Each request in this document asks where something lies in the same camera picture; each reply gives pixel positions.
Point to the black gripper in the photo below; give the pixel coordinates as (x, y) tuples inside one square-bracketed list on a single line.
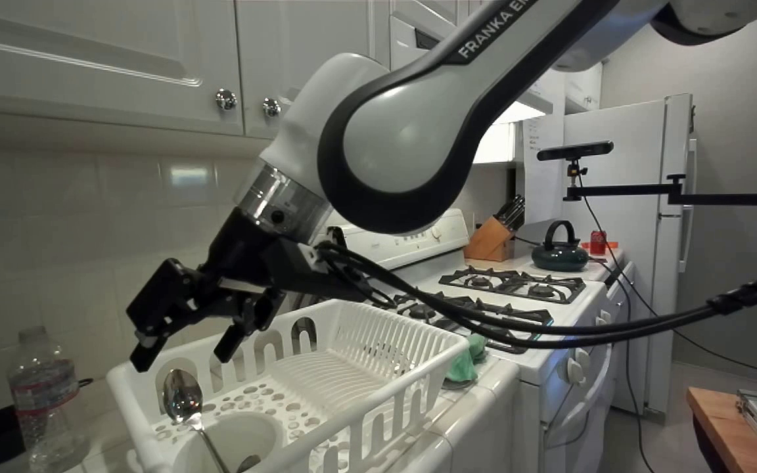
[(259, 254)]

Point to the large silver spoon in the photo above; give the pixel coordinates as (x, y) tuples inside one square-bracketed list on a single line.
[(182, 401)]

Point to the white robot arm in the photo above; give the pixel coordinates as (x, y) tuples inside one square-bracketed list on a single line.
[(388, 152)]

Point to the white cutlery holder cup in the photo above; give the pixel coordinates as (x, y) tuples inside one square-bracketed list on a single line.
[(230, 446)]

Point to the white dish rack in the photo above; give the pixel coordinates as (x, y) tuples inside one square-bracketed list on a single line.
[(346, 383)]

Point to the clear plastic water bottle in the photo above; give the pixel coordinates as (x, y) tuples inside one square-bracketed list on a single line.
[(46, 395)]

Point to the green sponge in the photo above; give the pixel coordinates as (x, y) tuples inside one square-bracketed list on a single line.
[(464, 367)]

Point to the wooden knife block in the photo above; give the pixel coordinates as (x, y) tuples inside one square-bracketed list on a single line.
[(492, 240)]

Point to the white upper cabinets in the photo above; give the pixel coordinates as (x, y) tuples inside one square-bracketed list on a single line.
[(194, 74)]

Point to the black stove grate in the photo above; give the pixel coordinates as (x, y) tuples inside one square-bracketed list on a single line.
[(517, 304)]

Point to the dark green kettle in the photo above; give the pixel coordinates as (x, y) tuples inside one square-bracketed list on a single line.
[(562, 249)]

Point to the white stove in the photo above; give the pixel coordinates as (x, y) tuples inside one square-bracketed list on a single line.
[(539, 411)]

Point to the white refrigerator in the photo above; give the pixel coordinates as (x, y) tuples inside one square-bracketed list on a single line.
[(653, 143)]

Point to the wooden table top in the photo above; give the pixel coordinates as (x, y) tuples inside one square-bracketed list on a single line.
[(727, 438)]

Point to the black camera on mount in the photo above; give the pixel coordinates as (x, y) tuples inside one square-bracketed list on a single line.
[(575, 152)]

